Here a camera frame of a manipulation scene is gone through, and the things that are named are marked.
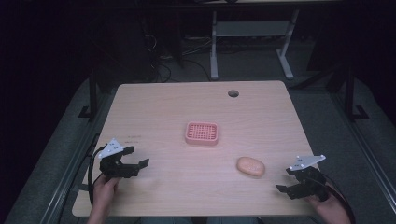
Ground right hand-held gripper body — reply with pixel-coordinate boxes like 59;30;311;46
289;154;331;203

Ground metal rail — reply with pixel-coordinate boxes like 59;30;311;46
329;91;396;208
38;91;110;224

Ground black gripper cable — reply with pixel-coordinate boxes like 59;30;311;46
322;173;357;224
87;144;108;207

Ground white metal stand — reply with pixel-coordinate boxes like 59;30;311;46
209;8;301;82

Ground person's left hand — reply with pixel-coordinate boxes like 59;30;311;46
92;175;121;217

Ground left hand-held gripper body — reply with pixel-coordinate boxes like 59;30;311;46
98;137;133;180

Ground tan potato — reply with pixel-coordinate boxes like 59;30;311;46
235;156;266;178

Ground pink soap dish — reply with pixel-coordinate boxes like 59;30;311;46
184;120;219;147

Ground person's right hand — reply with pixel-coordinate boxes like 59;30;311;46
305;191;351;224

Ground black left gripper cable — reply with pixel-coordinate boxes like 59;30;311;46
87;144;108;207

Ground black metal stand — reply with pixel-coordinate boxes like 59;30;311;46
342;64;370;121
78;66;101;121

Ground black floor cables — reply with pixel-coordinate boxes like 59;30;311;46
143;32;213;83

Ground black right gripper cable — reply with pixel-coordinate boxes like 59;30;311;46
322;173;357;224

